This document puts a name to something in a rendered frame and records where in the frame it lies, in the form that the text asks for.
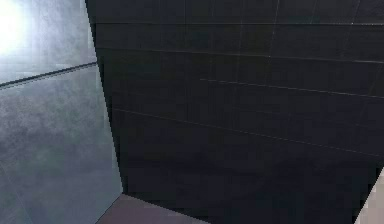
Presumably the grey steel refrigerator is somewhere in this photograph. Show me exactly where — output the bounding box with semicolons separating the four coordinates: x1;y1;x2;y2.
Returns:
0;0;124;224

